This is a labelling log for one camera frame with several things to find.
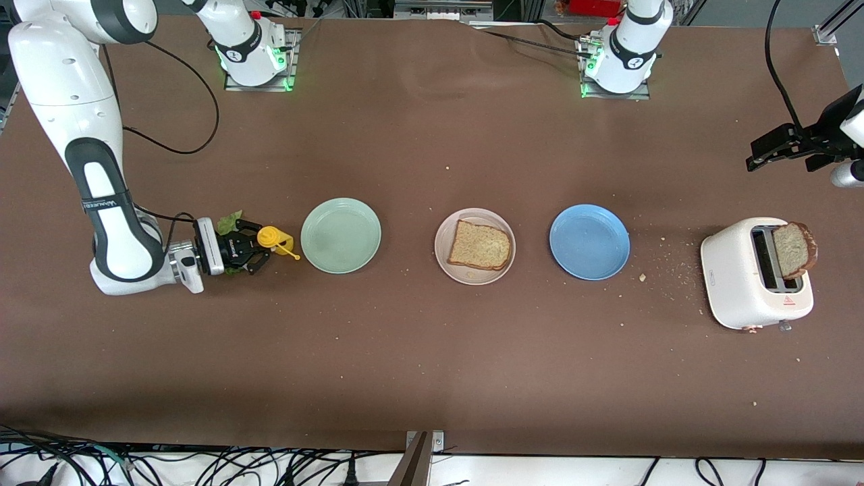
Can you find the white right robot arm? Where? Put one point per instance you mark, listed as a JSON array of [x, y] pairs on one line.
[[74, 101]]

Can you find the beige plate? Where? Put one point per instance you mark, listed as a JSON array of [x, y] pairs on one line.
[[445, 266]]

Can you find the white toaster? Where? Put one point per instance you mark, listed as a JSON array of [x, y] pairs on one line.
[[725, 283]]

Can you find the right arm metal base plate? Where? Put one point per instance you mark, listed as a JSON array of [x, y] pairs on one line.
[[293, 67]]

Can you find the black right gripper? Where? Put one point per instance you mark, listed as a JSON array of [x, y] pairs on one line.
[[233, 249]]

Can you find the grey metal box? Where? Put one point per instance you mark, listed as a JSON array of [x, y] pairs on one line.
[[442, 10]]

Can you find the blue plate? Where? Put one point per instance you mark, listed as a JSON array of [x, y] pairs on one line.
[[589, 243]]

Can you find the pale green plate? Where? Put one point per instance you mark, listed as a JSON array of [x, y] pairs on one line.
[[341, 236]]

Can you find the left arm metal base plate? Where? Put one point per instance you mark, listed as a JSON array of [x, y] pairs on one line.
[[642, 96]]

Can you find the green lettuce leaf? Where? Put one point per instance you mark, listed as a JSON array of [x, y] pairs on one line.
[[229, 219]]

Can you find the aluminium corner profile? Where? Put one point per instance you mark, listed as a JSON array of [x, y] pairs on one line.
[[825, 34]]

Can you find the brown bread slice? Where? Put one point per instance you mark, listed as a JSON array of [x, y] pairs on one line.
[[793, 250], [479, 246]]

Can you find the yellow mustard squeeze bottle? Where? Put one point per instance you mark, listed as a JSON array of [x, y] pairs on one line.
[[280, 243]]

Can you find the aluminium profile with bracket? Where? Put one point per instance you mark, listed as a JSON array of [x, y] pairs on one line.
[[413, 466]]

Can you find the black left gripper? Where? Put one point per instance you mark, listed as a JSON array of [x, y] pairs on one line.
[[827, 126]]

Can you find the aluminium frame rail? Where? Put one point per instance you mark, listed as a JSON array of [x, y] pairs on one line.
[[5, 108]]

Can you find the red box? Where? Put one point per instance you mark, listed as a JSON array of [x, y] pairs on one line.
[[594, 7]]

